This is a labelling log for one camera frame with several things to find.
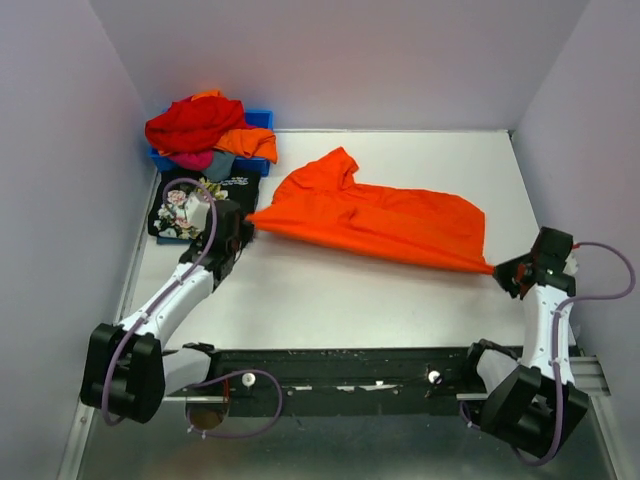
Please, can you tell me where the orange t-shirt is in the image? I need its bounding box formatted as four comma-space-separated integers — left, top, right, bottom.
191, 88, 279, 165
248, 147, 494, 275

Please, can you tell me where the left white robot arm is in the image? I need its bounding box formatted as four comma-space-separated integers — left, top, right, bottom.
80, 200, 254, 423

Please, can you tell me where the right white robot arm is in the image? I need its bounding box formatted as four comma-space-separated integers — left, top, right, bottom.
459, 227, 588, 466

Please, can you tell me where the grey-teal t-shirt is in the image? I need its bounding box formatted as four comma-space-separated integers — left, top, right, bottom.
202, 150, 236, 182

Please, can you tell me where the black floral folded t-shirt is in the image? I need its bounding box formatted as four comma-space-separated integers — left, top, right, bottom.
147, 168, 262, 243

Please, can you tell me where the pink t-shirt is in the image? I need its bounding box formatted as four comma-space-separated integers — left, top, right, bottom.
169, 150, 214, 171

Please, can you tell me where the blue plastic bin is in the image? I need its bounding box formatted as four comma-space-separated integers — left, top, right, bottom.
148, 109, 274, 177

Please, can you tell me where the red t-shirt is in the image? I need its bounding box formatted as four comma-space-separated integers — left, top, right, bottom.
144, 96, 247, 154

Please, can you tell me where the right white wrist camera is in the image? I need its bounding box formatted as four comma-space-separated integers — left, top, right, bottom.
563, 250, 579, 276

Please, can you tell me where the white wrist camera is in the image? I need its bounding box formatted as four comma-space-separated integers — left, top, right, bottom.
563, 250, 579, 276
183, 192, 211, 232

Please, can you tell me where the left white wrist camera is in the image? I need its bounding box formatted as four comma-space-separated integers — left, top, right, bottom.
183, 192, 211, 232

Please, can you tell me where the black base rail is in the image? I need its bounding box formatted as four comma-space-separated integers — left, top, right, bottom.
164, 339, 531, 419

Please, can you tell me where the aluminium extrusion frame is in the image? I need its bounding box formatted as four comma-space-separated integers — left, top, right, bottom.
56, 167, 160, 479

